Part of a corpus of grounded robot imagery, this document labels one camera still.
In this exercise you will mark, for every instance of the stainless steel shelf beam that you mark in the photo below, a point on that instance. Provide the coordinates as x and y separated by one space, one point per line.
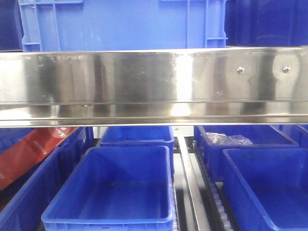
234 85

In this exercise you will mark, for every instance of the blue centre rear bin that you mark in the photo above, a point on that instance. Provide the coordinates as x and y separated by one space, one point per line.
140 136

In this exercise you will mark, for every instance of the blue bin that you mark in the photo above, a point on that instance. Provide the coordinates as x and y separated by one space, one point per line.
262 136
28 197
116 189
297 132
267 189
140 136

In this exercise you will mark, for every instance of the blue right rear bin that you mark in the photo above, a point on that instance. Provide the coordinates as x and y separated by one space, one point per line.
262 136

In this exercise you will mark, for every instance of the clear plastic bag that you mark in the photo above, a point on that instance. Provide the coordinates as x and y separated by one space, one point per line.
223 139

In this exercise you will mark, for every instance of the blue centre front bin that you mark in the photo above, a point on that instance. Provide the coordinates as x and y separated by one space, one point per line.
116 189

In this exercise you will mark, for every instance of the black roller track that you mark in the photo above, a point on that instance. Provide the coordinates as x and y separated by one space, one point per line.
218 210

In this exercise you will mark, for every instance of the dark blue upper right crate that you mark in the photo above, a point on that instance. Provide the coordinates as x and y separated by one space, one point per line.
265 23

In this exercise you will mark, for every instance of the dark blue crate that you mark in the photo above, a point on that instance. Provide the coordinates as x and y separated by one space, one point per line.
265 23
11 31

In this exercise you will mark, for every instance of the blue right front bin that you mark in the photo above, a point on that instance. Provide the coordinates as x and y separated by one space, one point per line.
267 189

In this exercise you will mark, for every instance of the large blue upper crate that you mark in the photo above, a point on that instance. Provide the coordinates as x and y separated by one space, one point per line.
110 25

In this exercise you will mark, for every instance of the blue far right bin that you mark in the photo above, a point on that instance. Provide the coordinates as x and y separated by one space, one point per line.
297 132

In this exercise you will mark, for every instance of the red packet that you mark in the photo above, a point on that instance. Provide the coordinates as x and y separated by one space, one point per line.
28 152

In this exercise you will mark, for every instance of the blue left bin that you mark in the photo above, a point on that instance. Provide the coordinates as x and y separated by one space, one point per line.
28 197

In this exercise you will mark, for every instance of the dark blue upper left crate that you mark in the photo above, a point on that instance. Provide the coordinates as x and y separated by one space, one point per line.
11 31

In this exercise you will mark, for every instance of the steel shelf divider rail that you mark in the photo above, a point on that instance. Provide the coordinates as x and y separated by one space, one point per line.
197 206

